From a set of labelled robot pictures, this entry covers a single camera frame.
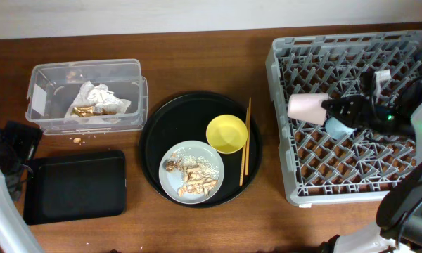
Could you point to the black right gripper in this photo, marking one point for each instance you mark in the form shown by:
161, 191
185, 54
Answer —
359, 102

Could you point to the light blue plastic cup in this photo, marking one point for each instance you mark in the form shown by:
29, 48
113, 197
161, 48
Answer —
336, 129

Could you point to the pink plastic cup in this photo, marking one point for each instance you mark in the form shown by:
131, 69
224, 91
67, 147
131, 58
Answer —
307, 107

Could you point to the yellow plastic bowl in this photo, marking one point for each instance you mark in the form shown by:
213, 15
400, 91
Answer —
227, 134

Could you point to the white napkin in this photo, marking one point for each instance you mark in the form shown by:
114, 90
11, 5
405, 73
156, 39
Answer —
99, 96

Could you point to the gold snack wrapper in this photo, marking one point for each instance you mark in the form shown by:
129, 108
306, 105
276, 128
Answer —
90, 111

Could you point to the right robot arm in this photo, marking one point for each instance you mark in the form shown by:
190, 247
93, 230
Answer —
398, 225

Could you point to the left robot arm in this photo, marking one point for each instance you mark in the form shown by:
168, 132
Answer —
18, 144

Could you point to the grey dishwasher rack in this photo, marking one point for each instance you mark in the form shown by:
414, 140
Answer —
361, 166

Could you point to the clear plastic waste bin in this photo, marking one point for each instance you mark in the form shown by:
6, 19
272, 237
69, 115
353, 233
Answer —
56, 88

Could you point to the food scraps on plate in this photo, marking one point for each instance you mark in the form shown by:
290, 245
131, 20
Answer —
198, 176

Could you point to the round black tray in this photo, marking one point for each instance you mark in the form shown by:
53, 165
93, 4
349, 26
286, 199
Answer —
185, 118

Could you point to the grey plate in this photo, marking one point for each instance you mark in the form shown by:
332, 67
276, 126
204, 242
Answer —
170, 181

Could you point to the black rectangular tray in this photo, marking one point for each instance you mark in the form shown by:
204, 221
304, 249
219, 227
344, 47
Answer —
76, 187

